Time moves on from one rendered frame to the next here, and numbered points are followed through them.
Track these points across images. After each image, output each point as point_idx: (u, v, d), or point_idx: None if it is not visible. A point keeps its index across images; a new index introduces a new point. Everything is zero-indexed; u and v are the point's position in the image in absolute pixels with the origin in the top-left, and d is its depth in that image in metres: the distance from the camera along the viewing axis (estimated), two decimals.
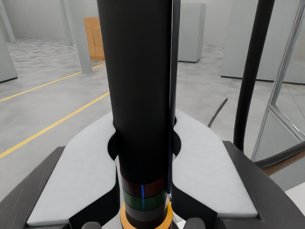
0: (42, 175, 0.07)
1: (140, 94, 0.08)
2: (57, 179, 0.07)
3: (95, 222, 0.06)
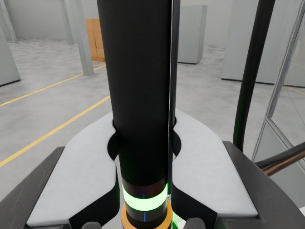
0: (42, 176, 0.07)
1: (140, 99, 0.09)
2: (57, 179, 0.07)
3: (95, 222, 0.06)
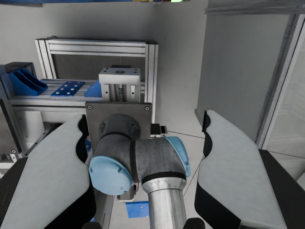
0: (5, 191, 0.07)
1: None
2: (24, 191, 0.07)
3: (95, 222, 0.06)
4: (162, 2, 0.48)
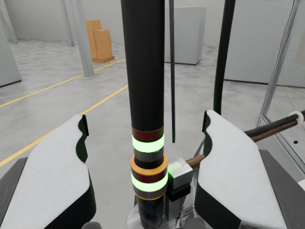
0: (5, 191, 0.07)
1: (146, 68, 0.14)
2: (24, 191, 0.07)
3: (95, 222, 0.06)
4: None
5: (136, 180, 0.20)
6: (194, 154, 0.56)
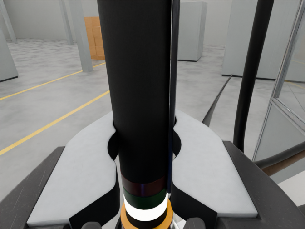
0: (42, 175, 0.07)
1: (140, 93, 0.09)
2: (57, 179, 0.07)
3: (95, 222, 0.06)
4: None
5: None
6: None
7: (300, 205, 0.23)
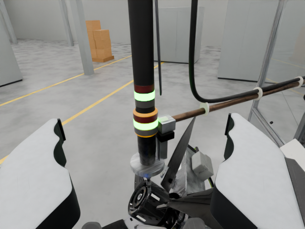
0: None
1: (142, 44, 0.25)
2: None
3: (95, 222, 0.06)
4: None
5: (137, 122, 0.31)
6: None
7: None
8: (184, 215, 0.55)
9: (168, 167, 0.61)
